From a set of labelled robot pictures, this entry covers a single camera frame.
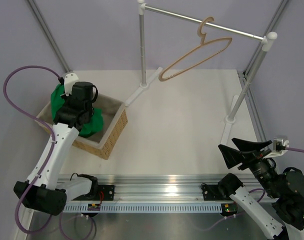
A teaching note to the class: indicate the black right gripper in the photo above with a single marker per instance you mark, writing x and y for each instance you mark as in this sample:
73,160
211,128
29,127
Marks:
232,156

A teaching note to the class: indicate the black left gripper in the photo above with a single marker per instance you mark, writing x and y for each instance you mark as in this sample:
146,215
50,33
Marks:
68,103

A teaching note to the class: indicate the green t shirt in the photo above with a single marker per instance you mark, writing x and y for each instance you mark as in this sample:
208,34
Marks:
92,122

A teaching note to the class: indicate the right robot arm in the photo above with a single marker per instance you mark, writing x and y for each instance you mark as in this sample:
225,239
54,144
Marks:
286,188

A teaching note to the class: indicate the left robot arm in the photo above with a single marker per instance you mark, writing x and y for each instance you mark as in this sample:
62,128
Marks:
40,191

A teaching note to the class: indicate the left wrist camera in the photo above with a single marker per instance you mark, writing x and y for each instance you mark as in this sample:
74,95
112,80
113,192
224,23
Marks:
68,80

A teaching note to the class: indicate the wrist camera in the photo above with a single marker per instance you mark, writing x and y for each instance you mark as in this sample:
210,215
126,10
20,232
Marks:
68,80
279,146

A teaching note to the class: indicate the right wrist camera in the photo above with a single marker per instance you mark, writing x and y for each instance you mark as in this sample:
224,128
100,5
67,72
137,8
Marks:
279,146

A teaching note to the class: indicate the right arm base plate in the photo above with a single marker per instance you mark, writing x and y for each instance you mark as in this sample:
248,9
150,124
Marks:
215,192

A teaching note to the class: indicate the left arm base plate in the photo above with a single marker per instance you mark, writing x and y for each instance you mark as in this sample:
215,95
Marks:
105,192

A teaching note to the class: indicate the aluminium mounting rail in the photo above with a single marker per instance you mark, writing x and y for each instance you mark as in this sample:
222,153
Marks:
167,188

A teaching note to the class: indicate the white slotted cable duct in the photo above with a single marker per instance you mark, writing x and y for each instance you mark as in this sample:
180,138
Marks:
87,208

